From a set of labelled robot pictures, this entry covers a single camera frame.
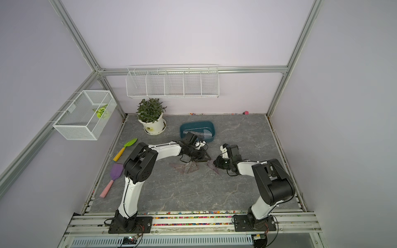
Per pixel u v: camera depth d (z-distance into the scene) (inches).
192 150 33.9
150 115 38.6
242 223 29.0
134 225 27.0
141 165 21.9
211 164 36.9
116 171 35.9
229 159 31.9
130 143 40.2
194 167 36.9
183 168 36.6
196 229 28.9
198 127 44.3
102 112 32.0
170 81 39.7
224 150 35.0
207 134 42.6
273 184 18.5
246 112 48.8
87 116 32.6
